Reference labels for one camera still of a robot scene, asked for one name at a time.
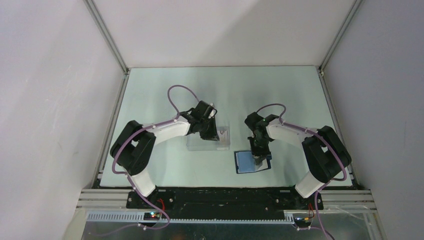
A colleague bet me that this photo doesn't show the left aluminium frame post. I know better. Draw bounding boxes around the left aluminium frame post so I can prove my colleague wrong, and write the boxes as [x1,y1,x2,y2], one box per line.
[83,0,129,75]

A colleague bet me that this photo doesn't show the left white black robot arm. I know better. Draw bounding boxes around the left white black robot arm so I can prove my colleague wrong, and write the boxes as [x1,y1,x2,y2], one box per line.
[109,100,219,208]

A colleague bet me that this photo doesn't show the left controller board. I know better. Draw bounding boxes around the left controller board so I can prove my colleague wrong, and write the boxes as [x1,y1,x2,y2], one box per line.
[143,212,162,221]

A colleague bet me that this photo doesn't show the blue leather card holder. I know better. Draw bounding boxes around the blue leather card holder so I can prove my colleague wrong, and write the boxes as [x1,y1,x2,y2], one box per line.
[234,151,272,174]

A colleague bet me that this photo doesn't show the controller board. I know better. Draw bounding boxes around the controller board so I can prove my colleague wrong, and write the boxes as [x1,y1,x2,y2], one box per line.
[293,217,312,231]
[143,212,162,221]

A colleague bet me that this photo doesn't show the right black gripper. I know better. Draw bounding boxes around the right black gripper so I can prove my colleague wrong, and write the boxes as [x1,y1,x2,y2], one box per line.
[247,135,271,165]

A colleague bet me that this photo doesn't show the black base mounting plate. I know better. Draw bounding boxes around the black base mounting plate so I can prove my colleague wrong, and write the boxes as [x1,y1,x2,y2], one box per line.
[147,187,324,220]

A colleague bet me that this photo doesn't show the right aluminium frame post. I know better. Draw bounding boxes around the right aluminium frame post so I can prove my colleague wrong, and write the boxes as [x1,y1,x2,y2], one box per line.
[318,0,364,72]

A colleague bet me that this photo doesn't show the right controller board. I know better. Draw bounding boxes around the right controller board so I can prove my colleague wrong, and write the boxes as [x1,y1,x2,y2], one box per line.
[293,217,312,231]

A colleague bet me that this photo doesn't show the aluminium frame post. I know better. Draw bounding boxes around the aluminium frame post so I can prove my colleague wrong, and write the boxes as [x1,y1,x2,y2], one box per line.
[318,0,364,72]
[83,0,129,75]

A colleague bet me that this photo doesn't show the credit card in box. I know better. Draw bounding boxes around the credit card in box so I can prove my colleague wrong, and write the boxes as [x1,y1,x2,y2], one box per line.
[217,128,231,146]

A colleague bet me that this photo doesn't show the grey slotted cable duct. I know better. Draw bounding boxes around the grey slotted cable duct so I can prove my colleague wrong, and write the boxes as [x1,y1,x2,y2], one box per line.
[86,211,295,225]

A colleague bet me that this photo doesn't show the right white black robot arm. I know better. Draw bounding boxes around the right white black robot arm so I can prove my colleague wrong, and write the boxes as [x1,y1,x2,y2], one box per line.
[244,112,352,209]

